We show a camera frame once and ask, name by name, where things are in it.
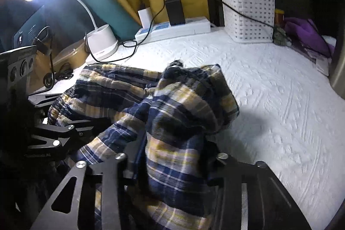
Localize blue yellow plaid pants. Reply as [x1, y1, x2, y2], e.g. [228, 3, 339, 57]
[48, 61, 239, 229]

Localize brown cardboard box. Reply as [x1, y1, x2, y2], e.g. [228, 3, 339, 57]
[28, 51, 55, 93]

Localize tan lidded food container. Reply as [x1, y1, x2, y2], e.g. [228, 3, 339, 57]
[53, 39, 89, 71]

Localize teal curtain left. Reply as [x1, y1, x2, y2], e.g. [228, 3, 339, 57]
[53, 0, 141, 42]

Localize white charger plug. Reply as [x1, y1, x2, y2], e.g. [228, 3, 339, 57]
[138, 7, 154, 29]

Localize stainless steel tumbler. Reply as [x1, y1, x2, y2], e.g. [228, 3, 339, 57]
[329, 18, 345, 99]

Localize white power strip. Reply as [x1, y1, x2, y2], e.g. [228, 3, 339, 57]
[135, 16, 211, 44]

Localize purple cloth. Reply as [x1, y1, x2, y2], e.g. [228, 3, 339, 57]
[284, 17, 334, 58]

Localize black power adapter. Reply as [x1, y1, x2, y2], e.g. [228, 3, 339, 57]
[165, 0, 185, 26]

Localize white perforated plastic basket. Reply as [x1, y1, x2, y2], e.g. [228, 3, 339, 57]
[222, 0, 275, 44]

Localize coiled black cable bundle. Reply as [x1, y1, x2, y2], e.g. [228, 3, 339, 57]
[42, 62, 74, 89]

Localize black lamp power cable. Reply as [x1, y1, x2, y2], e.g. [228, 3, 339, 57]
[83, 0, 276, 65]

